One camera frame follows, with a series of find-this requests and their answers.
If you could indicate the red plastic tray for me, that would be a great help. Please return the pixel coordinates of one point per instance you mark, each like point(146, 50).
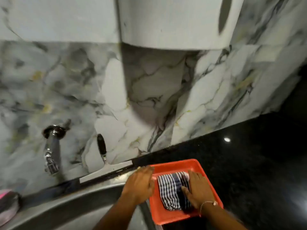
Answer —
point(165, 216)

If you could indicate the stainless steel sink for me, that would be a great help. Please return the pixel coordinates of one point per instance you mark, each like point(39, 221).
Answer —
point(72, 208)

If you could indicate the person's left forearm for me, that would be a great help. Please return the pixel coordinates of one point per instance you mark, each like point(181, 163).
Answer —
point(115, 214)

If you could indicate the person's right thumb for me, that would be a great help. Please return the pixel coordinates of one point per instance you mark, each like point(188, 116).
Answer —
point(186, 191)

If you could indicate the person's left hand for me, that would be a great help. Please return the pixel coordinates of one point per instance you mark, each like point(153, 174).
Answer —
point(138, 185)

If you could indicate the pink scrub sponge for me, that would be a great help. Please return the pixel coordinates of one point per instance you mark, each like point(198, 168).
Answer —
point(8, 205)

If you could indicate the person's left fingers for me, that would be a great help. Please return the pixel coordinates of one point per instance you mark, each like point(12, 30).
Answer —
point(146, 171)

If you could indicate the person's right hand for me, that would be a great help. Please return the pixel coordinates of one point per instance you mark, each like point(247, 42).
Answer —
point(199, 191)

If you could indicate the chrome wall tap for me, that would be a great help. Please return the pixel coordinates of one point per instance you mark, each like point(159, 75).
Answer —
point(51, 150)

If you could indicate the white wall cabinet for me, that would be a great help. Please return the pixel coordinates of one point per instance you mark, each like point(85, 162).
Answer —
point(172, 21)
point(60, 19)

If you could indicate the blue white striped cloth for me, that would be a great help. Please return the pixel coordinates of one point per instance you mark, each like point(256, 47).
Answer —
point(171, 191)

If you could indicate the person's right forearm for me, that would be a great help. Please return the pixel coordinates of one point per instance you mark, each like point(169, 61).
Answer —
point(221, 219)

